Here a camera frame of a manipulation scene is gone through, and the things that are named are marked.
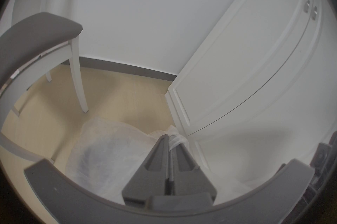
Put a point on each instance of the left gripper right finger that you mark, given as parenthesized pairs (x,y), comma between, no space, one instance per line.
(194,183)

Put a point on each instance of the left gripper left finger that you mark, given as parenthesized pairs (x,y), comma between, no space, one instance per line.
(142,186)

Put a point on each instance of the clear plastic bag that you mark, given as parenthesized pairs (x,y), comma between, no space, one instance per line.
(110,133)

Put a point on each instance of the white trash bin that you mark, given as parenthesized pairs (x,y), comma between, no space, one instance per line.
(105,162)

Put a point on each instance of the white wardrobe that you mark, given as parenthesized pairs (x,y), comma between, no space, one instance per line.
(250,59)

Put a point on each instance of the grey white chair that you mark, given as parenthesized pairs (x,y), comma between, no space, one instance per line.
(39,30)

